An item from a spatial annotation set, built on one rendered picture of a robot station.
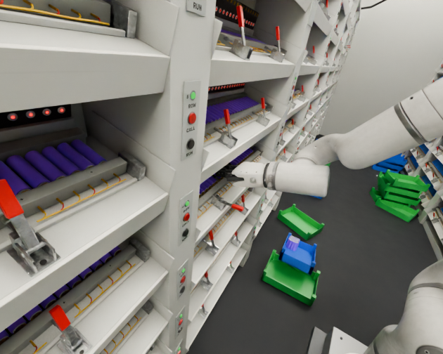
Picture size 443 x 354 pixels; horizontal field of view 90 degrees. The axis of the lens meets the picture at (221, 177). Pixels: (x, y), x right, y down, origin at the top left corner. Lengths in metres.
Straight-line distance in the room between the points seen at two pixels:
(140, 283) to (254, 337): 0.90
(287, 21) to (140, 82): 0.76
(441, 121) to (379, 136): 0.09
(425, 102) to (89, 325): 0.67
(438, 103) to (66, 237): 0.57
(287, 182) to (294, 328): 0.94
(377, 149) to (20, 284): 0.57
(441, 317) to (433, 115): 0.37
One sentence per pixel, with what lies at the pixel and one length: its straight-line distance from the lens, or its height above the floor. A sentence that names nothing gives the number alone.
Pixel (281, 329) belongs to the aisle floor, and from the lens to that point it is 1.37.
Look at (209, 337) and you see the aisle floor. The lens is 1.28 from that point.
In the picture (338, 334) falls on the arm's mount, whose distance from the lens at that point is 1.02.
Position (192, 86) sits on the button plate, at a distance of 0.35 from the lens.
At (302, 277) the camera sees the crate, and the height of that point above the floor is 0.00.
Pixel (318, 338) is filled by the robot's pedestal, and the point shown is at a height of 0.28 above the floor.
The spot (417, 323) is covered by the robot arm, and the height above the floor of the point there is 0.77.
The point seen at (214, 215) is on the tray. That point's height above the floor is 0.76.
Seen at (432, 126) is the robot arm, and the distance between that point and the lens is 0.52.
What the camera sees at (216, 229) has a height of 0.58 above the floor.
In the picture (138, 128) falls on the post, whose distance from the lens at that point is 0.37.
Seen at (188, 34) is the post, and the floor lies 1.18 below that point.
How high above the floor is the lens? 1.17
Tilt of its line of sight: 30 degrees down
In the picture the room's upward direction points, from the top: 8 degrees clockwise
